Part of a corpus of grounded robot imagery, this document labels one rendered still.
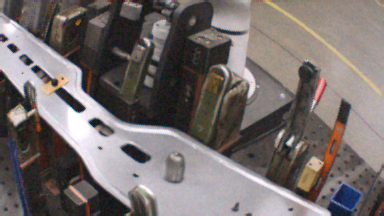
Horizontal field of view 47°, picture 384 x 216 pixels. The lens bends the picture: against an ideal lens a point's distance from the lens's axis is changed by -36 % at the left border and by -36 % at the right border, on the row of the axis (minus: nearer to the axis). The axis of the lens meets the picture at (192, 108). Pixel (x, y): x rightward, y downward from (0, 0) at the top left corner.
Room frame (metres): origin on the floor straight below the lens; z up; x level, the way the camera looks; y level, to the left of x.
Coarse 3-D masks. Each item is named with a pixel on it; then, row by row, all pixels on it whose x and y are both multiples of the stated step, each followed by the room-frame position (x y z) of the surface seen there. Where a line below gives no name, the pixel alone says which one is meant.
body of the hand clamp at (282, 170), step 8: (304, 144) 0.84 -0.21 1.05; (280, 152) 0.83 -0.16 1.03; (288, 152) 0.83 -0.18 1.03; (304, 152) 0.83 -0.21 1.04; (272, 160) 0.83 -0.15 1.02; (280, 160) 0.82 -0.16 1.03; (288, 160) 0.81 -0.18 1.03; (296, 160) 0.80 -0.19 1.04; (272, 168) 0.82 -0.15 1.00; (280, 168) 0.81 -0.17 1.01; (288, 168) 0.80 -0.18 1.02; (296, 168) 0.82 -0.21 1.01; (272, 176) 0.82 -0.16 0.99; (280, 176) 0.81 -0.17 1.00; (288, 176) 0.80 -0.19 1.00; (296, 176) 0.84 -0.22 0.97; (280, 184) 0.81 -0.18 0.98; (288, 184) 0.82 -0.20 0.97
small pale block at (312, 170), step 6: (312, 162) 0.77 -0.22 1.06; (318, 162) 0.77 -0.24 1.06; (306, 168) 0.76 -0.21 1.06; (312, 168) 0.75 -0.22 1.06; (318, 168) 0.75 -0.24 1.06; (306, 174) 0.76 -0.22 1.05; (312, 174) 0.75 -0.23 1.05; (318, 174) 0.76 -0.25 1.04; (300, 180) 0.76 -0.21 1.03; (306, 180) 0.75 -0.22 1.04; (312, 180) 0.75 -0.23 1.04; (300, 186) 0.76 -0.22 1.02; (306, 186) 0.75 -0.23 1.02; (312, 186) 0.76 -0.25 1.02; (300, 192) 0.76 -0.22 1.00; (306, 192) 0.75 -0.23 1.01
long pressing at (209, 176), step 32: (0, 32) 1.19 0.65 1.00; (0, 64) 1.01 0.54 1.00; (32, 64) 1.02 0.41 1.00; (64, 64) 1.04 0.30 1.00; (64, 128) 0.82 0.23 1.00; (128, 128) 0.87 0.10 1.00; (160, 128) 0.89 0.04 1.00; (96, 160) 0.76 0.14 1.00; (128, 160) 0.79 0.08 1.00; (160, 160) 0.81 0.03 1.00; (192, 160) 0.82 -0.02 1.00; (224, 160) 0.83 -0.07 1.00; (160, 192) 0.72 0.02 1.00; (192, 192) 0.74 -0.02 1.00; (224, 192) 0.75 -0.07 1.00; (256, 192) 0.76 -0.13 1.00; (288, 192) 0.75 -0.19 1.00
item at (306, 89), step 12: (300, 72) 0.81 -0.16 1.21; (312, 72) 0.83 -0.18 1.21; (300, 84) 0.83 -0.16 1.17; (312, 84) 0.82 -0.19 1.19; (300, 96) 0.84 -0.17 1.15; (312, 96) 0.82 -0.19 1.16; (300, 108) 0.83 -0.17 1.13; (288, 120) 0.83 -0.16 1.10; (300, 120) 0.82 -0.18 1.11; (288, 132) 0.82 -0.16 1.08; (300, 132) 0.81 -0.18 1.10
